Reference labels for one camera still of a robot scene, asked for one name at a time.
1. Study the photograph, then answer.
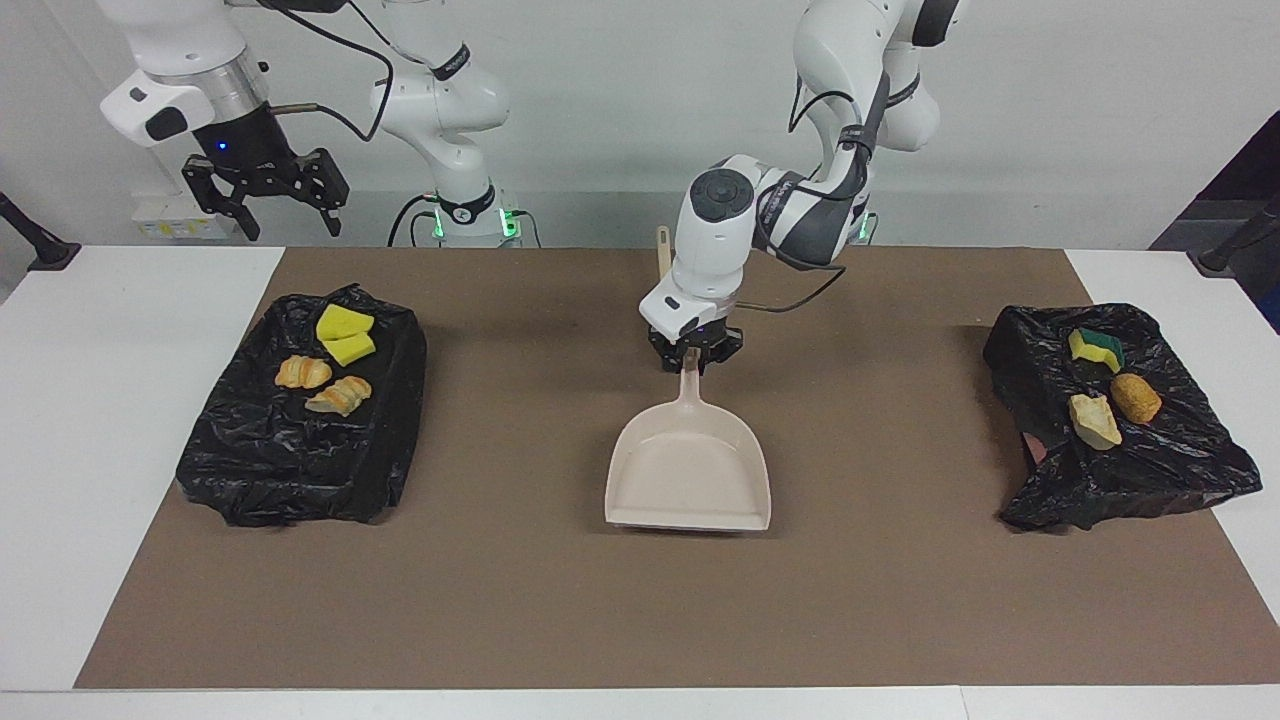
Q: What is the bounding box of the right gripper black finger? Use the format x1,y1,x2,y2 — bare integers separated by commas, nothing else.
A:
182,155,263,243
295,148,351,238

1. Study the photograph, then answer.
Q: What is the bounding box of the beige plastic dustpan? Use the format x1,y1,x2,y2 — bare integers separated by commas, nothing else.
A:
603,350,773,533

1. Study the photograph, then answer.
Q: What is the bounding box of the orange striped toy croissant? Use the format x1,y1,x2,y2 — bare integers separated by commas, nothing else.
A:
1068,393,1123,451
304,375,373,418
275,355,333,390

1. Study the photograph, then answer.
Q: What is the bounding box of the notched yellow green sponge piece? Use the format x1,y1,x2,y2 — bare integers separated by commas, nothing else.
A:
1067,328,1126,374

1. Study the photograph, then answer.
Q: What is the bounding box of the brown round textured bread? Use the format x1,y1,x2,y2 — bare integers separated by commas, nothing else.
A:
1110,372,1164,425

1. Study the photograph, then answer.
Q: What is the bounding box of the black trash bag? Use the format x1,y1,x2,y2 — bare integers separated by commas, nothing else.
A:
982,303,1263,533
175,284,429,528

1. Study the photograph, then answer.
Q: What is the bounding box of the black stand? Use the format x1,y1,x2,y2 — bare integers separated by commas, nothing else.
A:
0,190,81,273
1197,195,1280,278

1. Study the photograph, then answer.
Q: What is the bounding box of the brown table mat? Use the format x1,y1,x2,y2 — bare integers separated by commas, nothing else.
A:
73,246,1280,691

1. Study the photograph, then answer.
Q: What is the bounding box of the white wall socket box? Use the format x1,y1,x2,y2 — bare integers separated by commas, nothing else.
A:
132,192,239,241

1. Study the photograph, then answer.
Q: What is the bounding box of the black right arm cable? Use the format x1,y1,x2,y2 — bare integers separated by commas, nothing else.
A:
225,0,396,141

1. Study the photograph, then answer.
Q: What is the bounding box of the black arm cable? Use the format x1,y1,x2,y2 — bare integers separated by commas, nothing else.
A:
745,60,891,316
225,0,396,141

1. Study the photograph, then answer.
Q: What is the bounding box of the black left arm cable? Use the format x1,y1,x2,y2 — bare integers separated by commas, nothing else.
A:
745,60,891,316

